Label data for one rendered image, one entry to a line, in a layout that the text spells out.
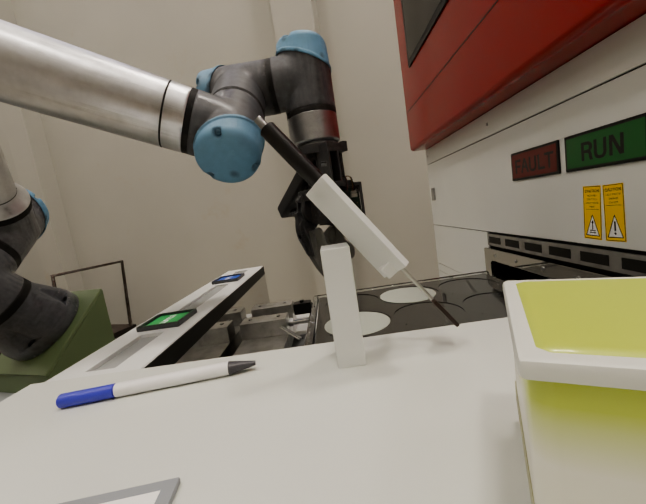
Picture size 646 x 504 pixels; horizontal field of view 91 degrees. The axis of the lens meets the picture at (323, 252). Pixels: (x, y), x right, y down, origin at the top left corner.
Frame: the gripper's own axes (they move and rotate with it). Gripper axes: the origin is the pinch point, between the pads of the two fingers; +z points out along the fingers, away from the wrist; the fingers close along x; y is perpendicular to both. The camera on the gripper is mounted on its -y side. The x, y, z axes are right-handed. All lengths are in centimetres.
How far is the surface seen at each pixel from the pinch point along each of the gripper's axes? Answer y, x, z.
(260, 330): -6.9, -10.9, 7.9
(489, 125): 8.7, 37.4, -22.0
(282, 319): -4.6, -7.6, 6.5
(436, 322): 15.5, 6.3, 7.3
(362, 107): -140, 144, -82
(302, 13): -153, 112, -149
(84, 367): 4.6, -33.1, 1.2
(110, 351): 1.8, -31.0, 1.2
